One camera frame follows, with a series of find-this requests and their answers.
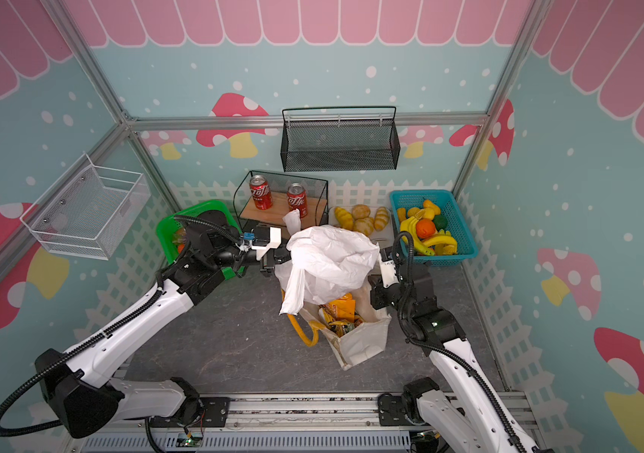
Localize white plastic grocery bag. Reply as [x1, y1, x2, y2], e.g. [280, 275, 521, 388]
[275, 225, 380, 315]

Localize canvas tote bag yellow handles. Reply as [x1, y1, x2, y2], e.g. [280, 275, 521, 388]
[288, 282, 392, 370]

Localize yellow snack bag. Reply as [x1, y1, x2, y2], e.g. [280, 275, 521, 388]
[320, 294, 364, 337]

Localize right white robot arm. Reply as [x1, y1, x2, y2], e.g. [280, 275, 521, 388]
[368, 260, 545, 452]

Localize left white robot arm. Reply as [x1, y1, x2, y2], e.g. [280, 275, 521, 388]
[38, 210, 289, 439]

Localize red cola can right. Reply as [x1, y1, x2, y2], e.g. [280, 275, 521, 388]
[286, 183, 308, 218]

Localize red cola can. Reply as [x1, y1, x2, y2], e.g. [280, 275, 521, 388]
[249, 175, 273, 211]
[286, 183, 308, 218]

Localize yellow banana bunch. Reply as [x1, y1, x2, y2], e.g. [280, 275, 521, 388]
[400, 216, 458, 257]

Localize long striped croissant centre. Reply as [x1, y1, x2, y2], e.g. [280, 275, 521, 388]
[353, 217, 375, 237]

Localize white plastic tray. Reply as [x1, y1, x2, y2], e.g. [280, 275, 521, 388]
[330, 204, 394, 248]

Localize orange fruit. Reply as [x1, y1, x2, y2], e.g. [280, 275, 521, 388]
[415, 218, 438, 240]

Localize small striped croissant right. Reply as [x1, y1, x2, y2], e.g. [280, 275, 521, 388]
[374, 207, 391, 231]

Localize red cola can left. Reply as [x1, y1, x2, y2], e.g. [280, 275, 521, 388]
[249, 175, 273, 211]

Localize yellow striped bread roll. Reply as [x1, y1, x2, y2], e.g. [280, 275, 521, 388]
[334, 207, 355, 230]

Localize pale round bread roll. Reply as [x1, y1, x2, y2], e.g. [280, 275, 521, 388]
[350, 204, 371, 220]

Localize teal plastic basket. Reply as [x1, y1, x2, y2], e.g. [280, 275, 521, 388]
[390, 189, 479, 267]

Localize green plastic basket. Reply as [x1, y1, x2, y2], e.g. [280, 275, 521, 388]
[156, 200, 241, 280]

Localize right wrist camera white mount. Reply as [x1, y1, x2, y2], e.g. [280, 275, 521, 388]
[378, 245, 407, 289]

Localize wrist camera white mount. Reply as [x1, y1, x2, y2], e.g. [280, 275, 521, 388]
[378, 245, 407, 289]
[242, 226, 282, 262]

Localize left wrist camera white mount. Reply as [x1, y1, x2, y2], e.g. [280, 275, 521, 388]
[242, 226, 282, 262]

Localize black wire two-tier shelf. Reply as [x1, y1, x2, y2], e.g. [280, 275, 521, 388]
[232, 170, 330, 238]

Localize black mesh wall basket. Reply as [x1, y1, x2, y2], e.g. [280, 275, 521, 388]
[280, 106, 401, 173]

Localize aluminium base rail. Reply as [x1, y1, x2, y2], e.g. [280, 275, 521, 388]
[71, 390, 533, 453]

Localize white wire wall basket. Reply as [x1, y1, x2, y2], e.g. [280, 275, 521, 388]
[20, 154, 151, 260]

